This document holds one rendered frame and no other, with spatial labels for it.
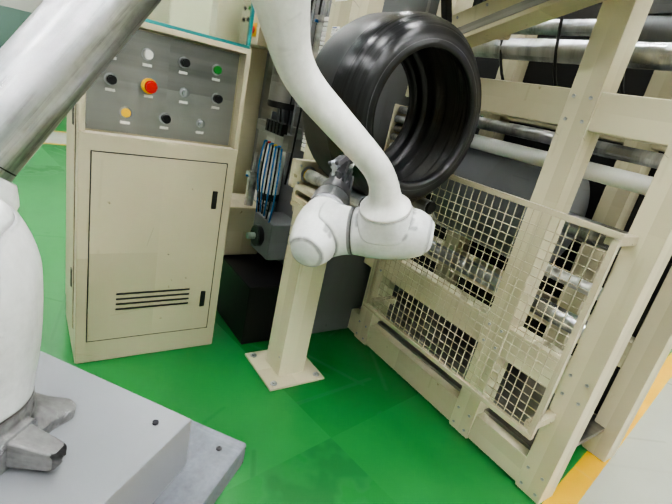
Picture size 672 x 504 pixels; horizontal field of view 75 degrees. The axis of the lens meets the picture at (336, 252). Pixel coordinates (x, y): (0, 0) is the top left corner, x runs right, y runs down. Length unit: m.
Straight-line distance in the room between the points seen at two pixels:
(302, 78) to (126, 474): 0.60
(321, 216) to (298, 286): 0.91
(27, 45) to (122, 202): 1.10
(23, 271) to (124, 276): 1.36
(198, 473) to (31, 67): 0.58
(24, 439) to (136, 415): 0.14
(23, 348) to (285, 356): 1.48
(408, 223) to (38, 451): 0.65
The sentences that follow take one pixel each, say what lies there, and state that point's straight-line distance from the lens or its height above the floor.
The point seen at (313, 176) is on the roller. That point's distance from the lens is 1.52.
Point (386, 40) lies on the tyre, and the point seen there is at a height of 1.34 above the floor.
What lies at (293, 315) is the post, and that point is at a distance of 1.84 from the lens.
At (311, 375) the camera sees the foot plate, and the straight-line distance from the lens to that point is 2.04.
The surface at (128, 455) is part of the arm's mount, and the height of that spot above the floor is 0.74.
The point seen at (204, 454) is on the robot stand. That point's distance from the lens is 0.74.
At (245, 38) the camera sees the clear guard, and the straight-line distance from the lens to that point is 1.83.
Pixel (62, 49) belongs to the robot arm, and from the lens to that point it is 0.71.
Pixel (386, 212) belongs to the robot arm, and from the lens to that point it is 0.84.
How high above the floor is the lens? 1.18
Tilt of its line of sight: 19 degrees down
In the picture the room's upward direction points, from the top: 13 degrees clockwise
